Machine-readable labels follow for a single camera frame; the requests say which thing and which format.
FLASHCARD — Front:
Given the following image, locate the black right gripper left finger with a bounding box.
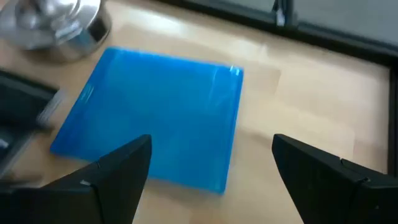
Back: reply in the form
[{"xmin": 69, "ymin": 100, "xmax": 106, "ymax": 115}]
[{"xmin": 0, "ymin": 134, "xmax": 152, "ymax": 224}]

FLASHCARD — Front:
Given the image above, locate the silver table lamp white shade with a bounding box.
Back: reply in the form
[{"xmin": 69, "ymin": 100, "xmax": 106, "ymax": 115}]
[{"xmin": 0, "ymin": 0, "xmax": 113, "ymax": 62}]

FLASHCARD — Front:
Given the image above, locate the clear black-tray CD jewel case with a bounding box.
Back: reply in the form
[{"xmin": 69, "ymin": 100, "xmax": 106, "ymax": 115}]
[{"xmin": 0, "ymin": 70, "xmax": 65, "ymax": 178}]

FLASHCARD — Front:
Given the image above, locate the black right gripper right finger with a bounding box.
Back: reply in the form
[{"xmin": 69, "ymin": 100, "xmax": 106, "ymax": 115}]
[{"xmin": 272, "ymin": 133, "xmax": 398, "ymax": 224}]

